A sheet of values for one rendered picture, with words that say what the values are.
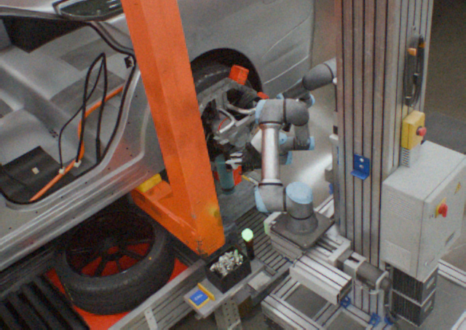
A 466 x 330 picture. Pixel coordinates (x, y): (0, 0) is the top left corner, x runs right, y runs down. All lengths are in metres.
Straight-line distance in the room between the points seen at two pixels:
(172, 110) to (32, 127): 1.46
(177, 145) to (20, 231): 0.94
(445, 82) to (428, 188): 2.96
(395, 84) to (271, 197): 0.82
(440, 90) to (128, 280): 3.14
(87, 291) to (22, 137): 1.09
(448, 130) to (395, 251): 1.70
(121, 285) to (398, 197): 1.54
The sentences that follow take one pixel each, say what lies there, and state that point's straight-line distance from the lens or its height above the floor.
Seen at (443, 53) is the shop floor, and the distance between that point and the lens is 5.77.
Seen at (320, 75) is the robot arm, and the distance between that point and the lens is 3.11.
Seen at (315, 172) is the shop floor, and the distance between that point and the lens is 4.39.
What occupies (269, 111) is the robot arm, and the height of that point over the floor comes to 1.29.
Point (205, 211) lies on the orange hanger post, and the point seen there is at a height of 0.82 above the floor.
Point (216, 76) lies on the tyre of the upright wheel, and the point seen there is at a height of 1.14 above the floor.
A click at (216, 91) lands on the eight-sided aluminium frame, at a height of 1.12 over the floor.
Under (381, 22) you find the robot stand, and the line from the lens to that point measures 2.14.
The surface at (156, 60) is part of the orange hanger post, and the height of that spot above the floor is 1.73.
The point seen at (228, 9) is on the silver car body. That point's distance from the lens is 3.34.
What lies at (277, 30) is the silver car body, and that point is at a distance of 3.67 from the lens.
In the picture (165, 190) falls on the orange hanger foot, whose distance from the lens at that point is 3.40.
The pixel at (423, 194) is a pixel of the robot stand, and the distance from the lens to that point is 2.43.
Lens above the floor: 2.88
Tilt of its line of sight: 39 degrees down
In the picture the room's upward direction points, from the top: 10 degrees counter-clockwise
